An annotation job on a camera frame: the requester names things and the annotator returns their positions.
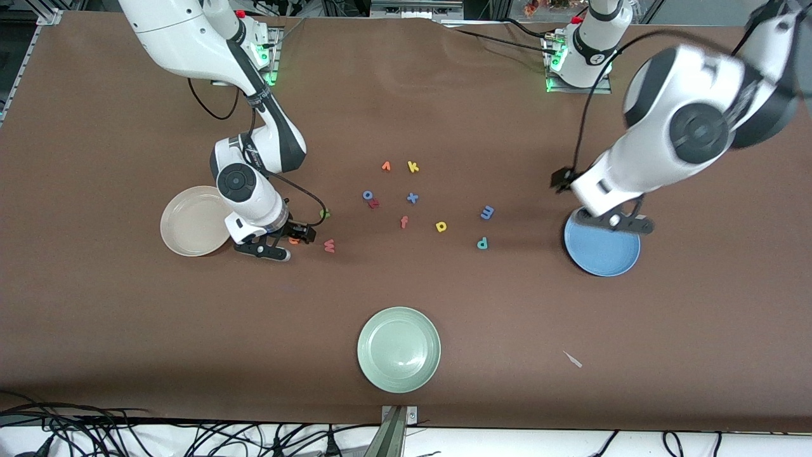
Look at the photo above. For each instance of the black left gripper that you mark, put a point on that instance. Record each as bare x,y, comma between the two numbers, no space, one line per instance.
557,179

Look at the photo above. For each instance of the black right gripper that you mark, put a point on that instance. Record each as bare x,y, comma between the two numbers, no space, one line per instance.
297,229

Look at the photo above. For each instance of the pink letter w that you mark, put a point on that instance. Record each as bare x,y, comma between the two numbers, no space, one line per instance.
329,246

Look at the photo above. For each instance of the blue letter m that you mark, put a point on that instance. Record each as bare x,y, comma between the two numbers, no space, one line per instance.
487,212

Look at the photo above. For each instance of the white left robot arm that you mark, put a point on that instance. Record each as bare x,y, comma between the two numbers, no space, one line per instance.
698,114

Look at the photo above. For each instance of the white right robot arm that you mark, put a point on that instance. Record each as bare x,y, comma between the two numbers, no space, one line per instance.
184,38

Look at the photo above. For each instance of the blue round plate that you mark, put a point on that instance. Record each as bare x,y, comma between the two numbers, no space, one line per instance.
602,254

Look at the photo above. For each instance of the beige round plate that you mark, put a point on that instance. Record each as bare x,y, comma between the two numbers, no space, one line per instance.
190,222

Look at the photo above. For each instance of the pale green round plate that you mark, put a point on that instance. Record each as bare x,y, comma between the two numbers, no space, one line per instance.
399,350

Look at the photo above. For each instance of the orange brown background object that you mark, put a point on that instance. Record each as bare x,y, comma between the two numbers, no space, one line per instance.
533,7

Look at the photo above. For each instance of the small white paper scrap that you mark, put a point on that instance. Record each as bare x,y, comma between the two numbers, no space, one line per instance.
573,359

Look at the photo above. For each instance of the brown table cover sheet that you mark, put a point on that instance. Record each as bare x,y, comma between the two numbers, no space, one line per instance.
127,330

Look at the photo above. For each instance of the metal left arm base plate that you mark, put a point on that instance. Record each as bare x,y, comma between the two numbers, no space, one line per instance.
602,90

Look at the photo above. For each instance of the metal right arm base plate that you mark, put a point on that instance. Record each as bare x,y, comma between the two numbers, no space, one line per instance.
278,44

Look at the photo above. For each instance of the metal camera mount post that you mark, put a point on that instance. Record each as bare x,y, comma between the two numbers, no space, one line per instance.
393,438

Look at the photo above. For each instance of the aluminium frame profile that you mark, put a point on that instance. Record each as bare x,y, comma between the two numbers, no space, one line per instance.
412,9

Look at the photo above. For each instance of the aluminium table edge rail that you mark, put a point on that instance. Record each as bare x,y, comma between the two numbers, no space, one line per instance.
51,16

